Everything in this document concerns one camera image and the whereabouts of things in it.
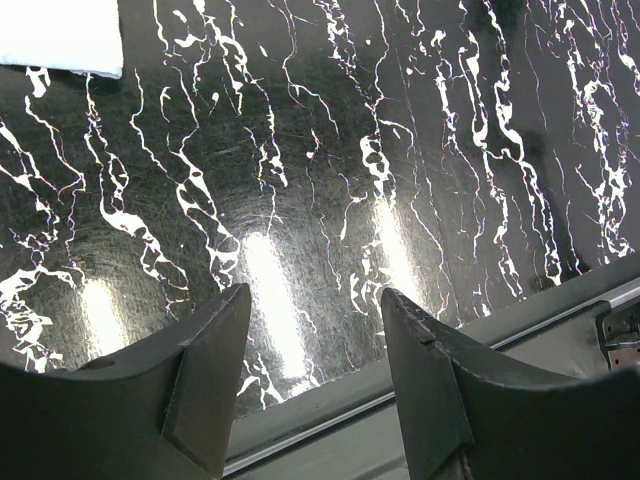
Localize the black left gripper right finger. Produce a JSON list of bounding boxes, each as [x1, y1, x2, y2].
[[381, 288, 639, 479]]

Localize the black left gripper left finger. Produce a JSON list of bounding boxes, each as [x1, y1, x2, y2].
[[1, 284, 251, 479]]

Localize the light blue towel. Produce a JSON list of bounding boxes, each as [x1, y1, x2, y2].
[[1, 0, 124, 79]]

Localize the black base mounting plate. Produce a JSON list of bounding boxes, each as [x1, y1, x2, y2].
[[224, 254, 639, 479]]

